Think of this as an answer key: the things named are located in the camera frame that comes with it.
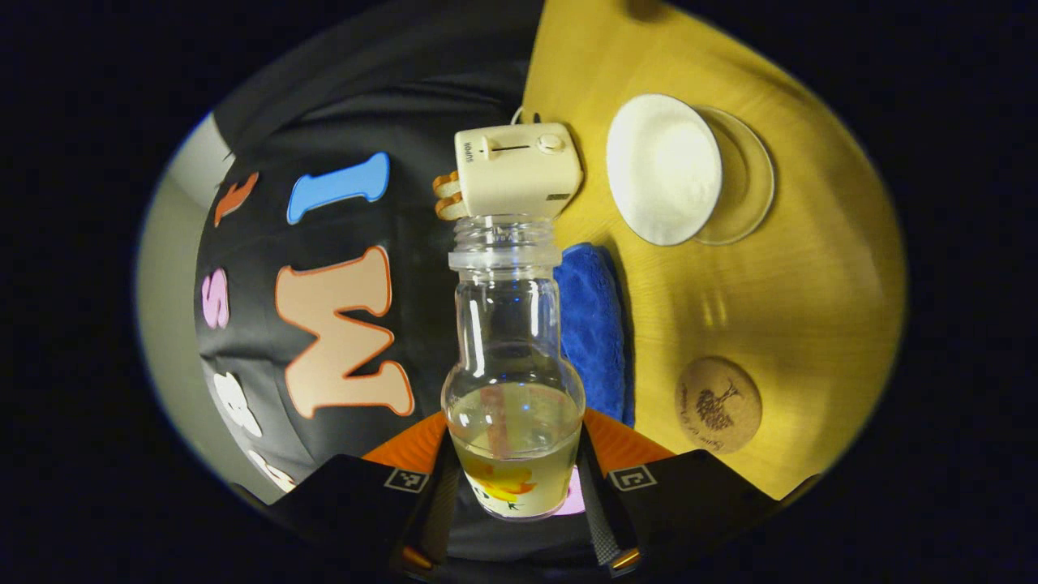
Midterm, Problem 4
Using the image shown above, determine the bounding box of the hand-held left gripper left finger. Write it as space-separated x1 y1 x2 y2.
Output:
268 410 460 573

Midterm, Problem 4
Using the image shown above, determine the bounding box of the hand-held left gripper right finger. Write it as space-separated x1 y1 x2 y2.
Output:
577 407 780 578

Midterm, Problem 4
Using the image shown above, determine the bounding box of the round cork coaster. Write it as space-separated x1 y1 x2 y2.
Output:
675 357 763 453

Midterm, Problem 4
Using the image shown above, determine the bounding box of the clear glass water bottle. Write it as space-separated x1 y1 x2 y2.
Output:
440 215 586 520

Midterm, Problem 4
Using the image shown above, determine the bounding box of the pale yellow teacup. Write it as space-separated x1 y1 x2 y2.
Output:
607 93 723 247

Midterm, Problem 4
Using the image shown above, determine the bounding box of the blue towel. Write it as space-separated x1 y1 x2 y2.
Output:
554 242 635 427

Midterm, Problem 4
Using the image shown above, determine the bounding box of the pale yellow saucer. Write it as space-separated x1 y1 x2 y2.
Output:
693 105 775 247

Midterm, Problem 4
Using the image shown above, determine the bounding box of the cream toaster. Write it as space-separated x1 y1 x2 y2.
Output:
454 122 583 220

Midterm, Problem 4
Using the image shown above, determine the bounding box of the black backdrop cloth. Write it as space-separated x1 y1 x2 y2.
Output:
195 0 544 560

